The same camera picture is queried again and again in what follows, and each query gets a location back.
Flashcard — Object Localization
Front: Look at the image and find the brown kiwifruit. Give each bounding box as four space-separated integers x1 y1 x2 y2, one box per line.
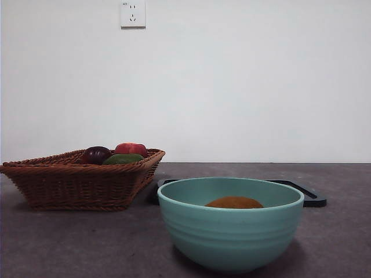
204 196 264 209

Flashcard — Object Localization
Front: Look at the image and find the teal ribbed bowl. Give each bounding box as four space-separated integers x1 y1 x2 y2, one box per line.
157 176 305 275

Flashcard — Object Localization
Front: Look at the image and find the red apple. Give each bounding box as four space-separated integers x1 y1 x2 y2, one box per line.
114 142 147 159

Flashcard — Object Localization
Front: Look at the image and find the green avocado-like fruit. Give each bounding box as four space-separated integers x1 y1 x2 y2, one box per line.
101 153 145 166

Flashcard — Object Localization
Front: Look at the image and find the dark purple round fruit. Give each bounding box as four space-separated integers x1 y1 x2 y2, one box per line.
81 145 112 165

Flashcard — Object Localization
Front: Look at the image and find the brown wicker basket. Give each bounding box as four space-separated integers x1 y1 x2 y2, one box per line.
0 148 166 211

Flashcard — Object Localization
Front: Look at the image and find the black rectangular tray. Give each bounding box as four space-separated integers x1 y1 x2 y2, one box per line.
146 178 328 208

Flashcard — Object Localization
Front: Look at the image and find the white wall socket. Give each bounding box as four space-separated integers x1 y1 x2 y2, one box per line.
120 0 147 29

